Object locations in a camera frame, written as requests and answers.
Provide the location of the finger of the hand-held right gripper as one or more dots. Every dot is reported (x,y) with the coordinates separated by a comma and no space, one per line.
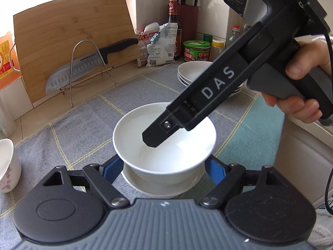
(158,134)

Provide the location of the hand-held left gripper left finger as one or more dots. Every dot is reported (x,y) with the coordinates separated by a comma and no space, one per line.
(111,169)

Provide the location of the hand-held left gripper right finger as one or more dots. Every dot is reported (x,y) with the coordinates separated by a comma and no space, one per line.
(214,170)

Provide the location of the white floral bowl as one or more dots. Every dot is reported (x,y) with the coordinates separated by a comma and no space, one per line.
(9,166)
(182,156)
(156,191)

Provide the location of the person's right hand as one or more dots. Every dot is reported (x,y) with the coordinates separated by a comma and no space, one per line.
(312,57)

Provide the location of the yellow lid spice jar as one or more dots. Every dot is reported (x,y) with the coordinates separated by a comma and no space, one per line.
(217,49)

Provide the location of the clear bottle red cap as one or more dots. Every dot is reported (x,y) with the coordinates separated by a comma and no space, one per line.
(234,37)

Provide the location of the green lid sauce jar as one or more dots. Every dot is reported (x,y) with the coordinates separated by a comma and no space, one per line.
(196,52)

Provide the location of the green cap small bottle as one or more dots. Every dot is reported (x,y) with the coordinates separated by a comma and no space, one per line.
(208,37)

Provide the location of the grey teal checked mat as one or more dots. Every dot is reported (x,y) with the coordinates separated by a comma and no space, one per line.
(78,125)

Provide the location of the dark red knife block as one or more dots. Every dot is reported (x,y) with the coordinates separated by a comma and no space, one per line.
(188,23)

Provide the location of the white crumpled food bag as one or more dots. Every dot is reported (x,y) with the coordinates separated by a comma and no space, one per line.
(161,49)

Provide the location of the teal binder clip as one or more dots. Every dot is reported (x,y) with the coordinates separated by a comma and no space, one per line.
(156,38)

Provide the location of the dark soy sauce bottle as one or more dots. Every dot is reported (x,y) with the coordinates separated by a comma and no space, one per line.
(173,13)

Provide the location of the red white food packet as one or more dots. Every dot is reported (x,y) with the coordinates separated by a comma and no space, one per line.
(142,49)

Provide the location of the white knit cloth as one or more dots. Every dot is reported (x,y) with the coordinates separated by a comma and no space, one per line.
(326,229)

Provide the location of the bamboo cutting board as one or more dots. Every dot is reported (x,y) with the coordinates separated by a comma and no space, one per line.
(65,23)

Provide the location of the orange cooking wine bottle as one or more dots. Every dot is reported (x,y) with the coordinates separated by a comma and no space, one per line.
(5,62)

